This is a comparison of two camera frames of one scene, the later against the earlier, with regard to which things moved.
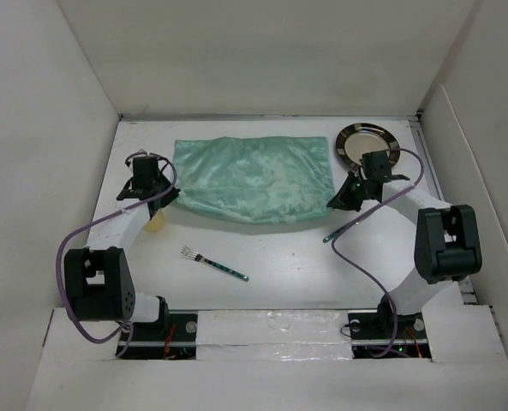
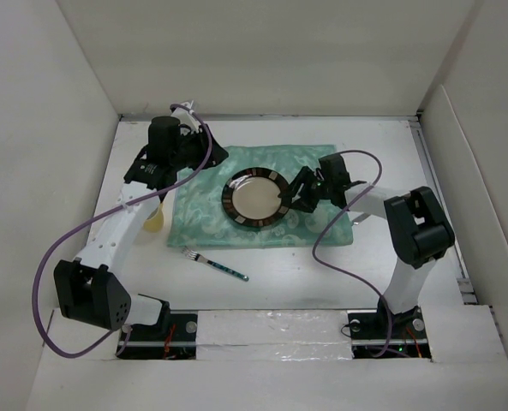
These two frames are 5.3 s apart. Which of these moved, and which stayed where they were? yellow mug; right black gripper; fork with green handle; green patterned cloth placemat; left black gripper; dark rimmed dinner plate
Moved: left black gripper; green patterned cloth placemat; dark rimmed dinner plate; right black gripper
Stayed: yellow mug; fork with green handle
